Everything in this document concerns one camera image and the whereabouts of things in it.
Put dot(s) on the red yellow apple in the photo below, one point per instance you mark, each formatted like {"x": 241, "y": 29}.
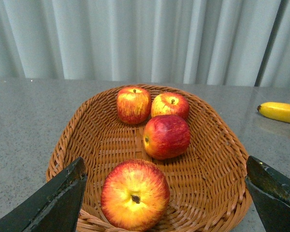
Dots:
{"x": 169, "y": 103}
{"x": 133, "y": 105}
{"x": 135, "y": 195}

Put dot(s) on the grey pleated curtain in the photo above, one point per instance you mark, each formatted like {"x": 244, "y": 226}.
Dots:
{"x": 213, "y": 42}

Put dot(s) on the yellow banana on table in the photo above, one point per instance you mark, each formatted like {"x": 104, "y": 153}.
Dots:
{"x": 275, "y": 110}

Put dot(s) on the dark red apple middle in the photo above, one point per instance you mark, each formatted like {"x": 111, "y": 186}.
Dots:
{"x": 166, "y": 136}

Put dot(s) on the brown wicker basket for apples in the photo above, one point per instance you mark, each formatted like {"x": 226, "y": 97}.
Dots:
{"x": 207, "y": 183}

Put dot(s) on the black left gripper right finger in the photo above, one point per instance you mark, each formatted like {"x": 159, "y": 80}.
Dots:
{"x": 270, "y": 192}

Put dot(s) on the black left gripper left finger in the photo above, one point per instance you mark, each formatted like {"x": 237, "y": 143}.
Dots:
{"x": 55, "y": 207}

